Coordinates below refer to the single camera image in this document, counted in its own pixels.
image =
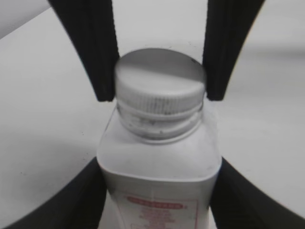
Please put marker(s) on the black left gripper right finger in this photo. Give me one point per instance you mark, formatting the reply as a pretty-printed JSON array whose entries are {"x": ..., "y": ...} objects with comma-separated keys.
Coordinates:
[{"x": 238, "y": 204}]

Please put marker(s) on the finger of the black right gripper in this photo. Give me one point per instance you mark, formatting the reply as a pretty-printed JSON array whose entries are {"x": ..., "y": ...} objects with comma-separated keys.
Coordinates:
[
  {"x": 228, "y": 23},
  {"x": 90, "y": 27}
]

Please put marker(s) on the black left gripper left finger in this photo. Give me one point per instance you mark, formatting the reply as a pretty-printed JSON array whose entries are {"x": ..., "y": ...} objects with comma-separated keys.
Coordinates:
[{"x": 79, "y": 205}]

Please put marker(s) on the white yogurt drink bottle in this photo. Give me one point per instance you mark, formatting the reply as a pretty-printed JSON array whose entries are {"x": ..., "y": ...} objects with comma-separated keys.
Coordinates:
[{"x": 161, "y": 184}]

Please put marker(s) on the white screw cap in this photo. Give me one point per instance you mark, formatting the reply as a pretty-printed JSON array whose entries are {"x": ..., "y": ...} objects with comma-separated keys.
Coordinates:
[{"x": 159, "y": 82}]

